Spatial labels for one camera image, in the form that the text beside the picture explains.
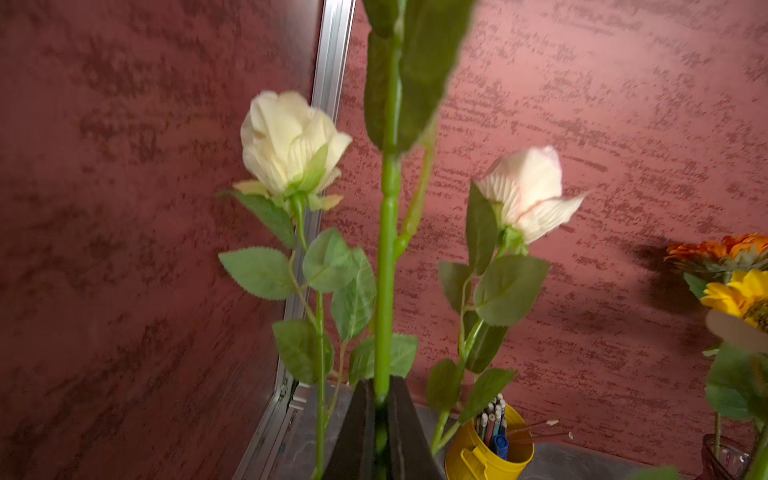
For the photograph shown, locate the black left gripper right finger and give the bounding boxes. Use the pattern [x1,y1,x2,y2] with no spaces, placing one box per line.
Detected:
[387,376,443,480]

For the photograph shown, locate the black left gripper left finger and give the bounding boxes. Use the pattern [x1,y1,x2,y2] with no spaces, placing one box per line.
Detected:
[323,380,376,480]

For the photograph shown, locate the white rose flower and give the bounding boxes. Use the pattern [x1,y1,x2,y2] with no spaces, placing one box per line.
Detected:
[218,91,376,479]

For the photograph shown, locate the yellow metal pen bucket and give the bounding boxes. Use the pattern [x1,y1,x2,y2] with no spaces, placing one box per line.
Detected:
[444,423,535,480]

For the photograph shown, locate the aluminium corner profile left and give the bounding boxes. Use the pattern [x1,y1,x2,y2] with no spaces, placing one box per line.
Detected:
[232,0,358,480]

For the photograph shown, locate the pens in bucket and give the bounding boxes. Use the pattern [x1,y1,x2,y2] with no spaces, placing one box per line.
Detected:
[474,393,560,461]

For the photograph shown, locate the dark ribbed glass vase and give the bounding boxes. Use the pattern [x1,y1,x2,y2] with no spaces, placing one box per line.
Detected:
[696,434,751,480]

